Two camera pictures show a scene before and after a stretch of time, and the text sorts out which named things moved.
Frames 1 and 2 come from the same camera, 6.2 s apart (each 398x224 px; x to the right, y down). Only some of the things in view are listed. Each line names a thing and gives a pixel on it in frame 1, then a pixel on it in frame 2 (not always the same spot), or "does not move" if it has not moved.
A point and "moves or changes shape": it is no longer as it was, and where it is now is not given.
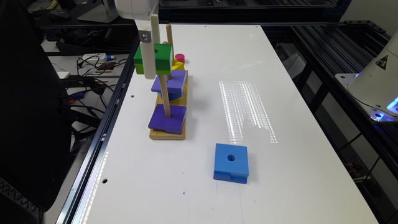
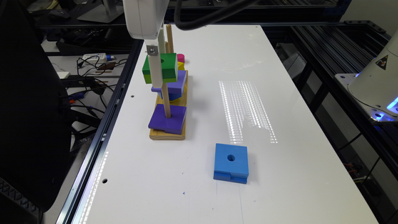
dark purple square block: (174, 125) does not move
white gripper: (140, 11) to (145, 17)
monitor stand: (106, 12) does not move
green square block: (163, 59) moves or changes shape
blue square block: (231, 163) does not move
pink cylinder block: (180, 57) does not move
